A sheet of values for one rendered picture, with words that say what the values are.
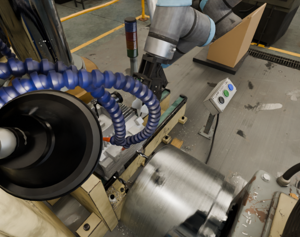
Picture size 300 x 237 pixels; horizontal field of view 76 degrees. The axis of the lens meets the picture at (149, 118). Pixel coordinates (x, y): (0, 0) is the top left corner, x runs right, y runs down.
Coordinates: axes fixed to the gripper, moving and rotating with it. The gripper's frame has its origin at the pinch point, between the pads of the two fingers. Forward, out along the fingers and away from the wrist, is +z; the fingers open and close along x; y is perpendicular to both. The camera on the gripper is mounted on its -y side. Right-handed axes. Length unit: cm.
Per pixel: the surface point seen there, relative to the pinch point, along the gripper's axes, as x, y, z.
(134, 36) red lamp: -33.1, -28.6, -23.2
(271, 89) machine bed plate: 35, -90, -19
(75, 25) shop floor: -334, -227, -6
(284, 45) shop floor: 29, -364, -84
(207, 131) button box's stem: 17.4, -38.6, 8.1
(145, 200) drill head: 20.0, 23.7, 7.3
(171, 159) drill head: 19.5, 15.4, 0.2
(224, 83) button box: 16.4, -29.6, -16.8
